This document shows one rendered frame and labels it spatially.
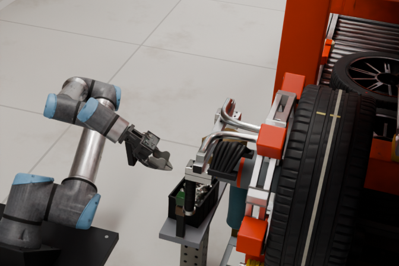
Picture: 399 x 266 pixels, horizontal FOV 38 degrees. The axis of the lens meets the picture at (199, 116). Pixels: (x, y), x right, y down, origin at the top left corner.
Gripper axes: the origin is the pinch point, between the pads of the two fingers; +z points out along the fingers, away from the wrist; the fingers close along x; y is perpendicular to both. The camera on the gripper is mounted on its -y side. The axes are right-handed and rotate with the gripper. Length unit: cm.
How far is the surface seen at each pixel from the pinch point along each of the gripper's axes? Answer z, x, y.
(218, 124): 5.1, 12.1, 20.6
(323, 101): 24, 13, 55
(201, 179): 8.1, -11.9, 20.3
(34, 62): -103, 156, -185
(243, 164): 18.7, 2.8, 21.1
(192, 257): 37, 10, -58
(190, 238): 24.8, -1.9, -27.2
